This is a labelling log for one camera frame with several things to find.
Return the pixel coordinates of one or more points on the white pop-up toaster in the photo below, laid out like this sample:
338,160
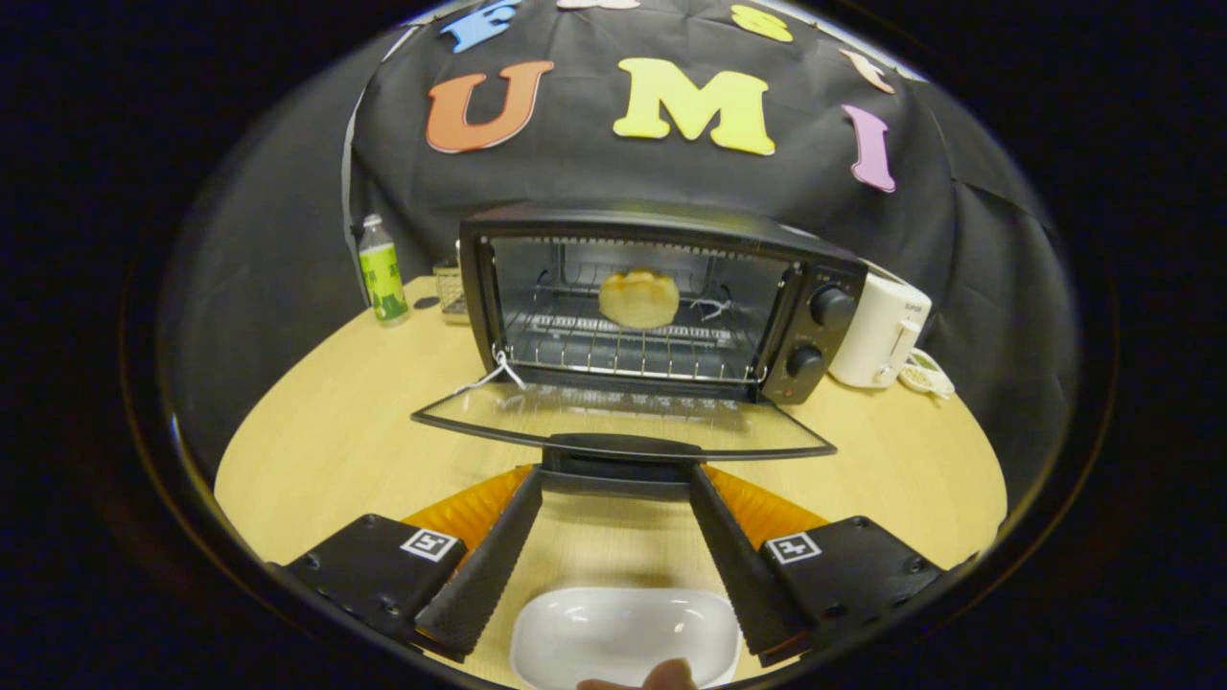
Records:
877,331

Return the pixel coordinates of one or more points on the white plate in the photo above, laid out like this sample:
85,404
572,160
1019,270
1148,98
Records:
613,628

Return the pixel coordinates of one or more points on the round golden bread bun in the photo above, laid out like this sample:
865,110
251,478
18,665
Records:
639,299

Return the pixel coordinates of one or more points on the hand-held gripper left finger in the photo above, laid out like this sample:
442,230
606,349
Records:
489,570

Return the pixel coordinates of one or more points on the green label plastic bottle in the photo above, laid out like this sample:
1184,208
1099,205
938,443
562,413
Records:
383,278

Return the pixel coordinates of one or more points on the black toaster oven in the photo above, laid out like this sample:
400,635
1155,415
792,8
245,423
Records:
815,316

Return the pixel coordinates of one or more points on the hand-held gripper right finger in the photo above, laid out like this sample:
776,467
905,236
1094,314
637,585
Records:
743,570

